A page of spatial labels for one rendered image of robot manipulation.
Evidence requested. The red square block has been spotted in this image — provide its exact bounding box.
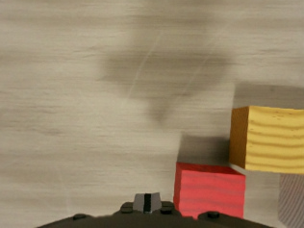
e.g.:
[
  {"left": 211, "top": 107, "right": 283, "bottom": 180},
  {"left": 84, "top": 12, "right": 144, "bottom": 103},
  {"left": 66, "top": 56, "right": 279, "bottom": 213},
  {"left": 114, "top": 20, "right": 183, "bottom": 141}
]
[{"left": 173, "top": 163, "right": 246, "bottom": 218}]

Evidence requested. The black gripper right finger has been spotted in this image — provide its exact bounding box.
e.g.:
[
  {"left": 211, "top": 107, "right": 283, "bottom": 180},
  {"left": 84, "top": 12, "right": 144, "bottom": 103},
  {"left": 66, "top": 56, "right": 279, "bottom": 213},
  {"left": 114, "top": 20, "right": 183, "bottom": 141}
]
[{"left": 147, "top": 192, "right": 275, "bottom": 228}]

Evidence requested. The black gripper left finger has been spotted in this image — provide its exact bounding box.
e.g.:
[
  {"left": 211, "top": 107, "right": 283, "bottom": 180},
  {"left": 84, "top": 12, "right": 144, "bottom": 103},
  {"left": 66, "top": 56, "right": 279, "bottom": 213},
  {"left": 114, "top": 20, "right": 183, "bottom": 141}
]
[{"left": 36, "top": 193, "right": 148, "bottom": 228}]

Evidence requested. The white wood-grain cube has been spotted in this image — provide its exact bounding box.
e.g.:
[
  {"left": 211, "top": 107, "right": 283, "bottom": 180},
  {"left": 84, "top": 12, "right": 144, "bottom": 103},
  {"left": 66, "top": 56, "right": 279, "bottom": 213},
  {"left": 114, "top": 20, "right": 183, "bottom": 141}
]
[{"left": 278, "top": 172, "right": 304, "bottom": 228}]

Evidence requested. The wooden cube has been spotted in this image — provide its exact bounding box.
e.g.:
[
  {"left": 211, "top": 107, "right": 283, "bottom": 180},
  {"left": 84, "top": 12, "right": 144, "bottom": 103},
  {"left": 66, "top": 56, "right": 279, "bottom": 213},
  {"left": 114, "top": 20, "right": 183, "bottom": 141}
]
[{"left": 228, "top": 106, "right": 304, "bottom": 174}]

